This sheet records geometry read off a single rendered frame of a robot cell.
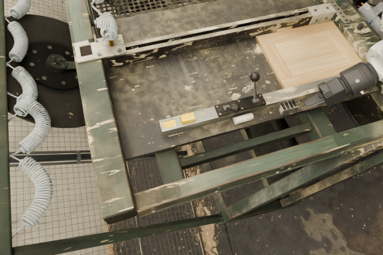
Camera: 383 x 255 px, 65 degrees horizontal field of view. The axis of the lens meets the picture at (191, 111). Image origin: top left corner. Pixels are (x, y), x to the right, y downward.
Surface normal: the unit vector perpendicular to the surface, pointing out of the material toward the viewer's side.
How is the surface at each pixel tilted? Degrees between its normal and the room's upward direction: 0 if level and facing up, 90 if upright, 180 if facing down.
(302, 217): 0
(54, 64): 90
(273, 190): 0
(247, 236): 0
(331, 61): 57
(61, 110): 90
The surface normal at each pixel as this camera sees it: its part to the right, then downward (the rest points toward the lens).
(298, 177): -0.77, -0.06
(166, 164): 0.05, -0.49
